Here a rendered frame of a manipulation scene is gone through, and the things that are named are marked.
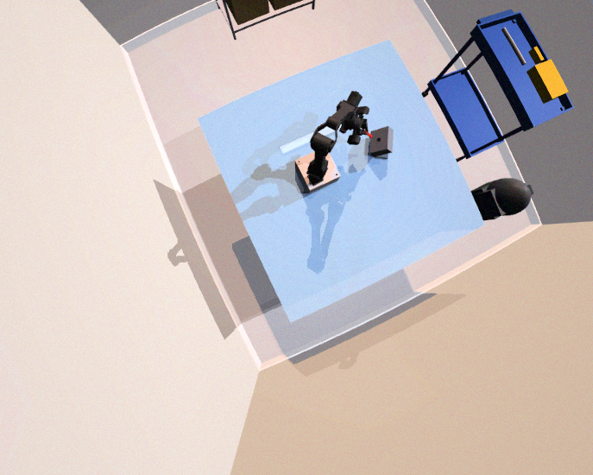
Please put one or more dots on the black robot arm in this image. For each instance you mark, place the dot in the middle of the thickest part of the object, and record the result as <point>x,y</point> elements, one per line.
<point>322,145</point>

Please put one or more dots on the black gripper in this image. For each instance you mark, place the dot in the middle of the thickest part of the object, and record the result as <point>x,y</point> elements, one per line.
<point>357,125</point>

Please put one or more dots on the grey sloped panel with hole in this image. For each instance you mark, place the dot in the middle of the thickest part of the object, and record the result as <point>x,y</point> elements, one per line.
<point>381,142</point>

